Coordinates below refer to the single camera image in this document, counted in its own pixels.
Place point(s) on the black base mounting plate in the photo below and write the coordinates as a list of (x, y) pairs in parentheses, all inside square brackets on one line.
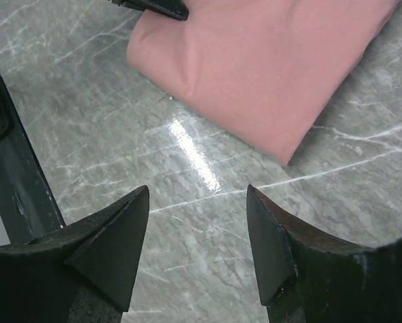
[(28, 208)]

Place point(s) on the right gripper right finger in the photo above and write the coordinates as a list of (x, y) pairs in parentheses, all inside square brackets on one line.
[(297, 264)]

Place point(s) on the pink printed t shirt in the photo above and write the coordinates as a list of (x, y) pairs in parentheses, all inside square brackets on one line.
[(261, 70)]

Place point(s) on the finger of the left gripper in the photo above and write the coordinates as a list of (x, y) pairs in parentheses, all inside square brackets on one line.
[(176, 9)]

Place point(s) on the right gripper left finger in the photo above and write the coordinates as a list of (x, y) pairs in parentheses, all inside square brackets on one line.
[(99, 253)]

